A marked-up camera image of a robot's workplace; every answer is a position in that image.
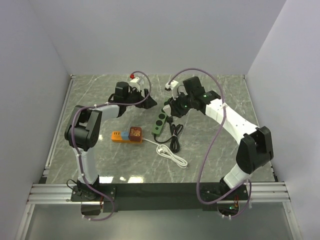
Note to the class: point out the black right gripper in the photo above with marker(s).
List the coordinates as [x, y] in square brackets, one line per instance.
[176, 111]

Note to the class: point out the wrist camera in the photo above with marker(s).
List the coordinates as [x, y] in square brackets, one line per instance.
[173, 88]
[136, 82]

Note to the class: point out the red koi cube adapter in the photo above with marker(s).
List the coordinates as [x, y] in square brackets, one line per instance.
[135, 134]

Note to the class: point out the green power strip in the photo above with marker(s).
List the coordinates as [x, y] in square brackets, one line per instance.
[159, 124]

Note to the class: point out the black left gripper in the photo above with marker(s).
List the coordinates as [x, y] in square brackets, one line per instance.
[149, 102]

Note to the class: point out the blue charger plug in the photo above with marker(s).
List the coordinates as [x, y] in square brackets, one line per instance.
[125, 135]

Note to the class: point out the orange power strip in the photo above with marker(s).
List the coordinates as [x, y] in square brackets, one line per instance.
[116, 137]

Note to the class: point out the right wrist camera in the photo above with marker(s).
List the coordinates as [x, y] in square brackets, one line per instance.
[173, 88]

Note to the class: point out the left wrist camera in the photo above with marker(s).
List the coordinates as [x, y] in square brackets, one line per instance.
[136, 82]

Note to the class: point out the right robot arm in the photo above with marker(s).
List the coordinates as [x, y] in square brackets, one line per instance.
[255, 147]

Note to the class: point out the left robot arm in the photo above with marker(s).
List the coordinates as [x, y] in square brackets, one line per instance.
[83, 129]

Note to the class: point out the white charger plug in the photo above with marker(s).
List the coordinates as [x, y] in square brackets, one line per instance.
[167, 109]

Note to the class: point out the aluminium frame rail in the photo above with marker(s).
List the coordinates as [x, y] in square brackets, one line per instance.
[259, 192]

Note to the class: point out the black base bar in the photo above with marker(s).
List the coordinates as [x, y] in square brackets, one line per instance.
[208, 194]

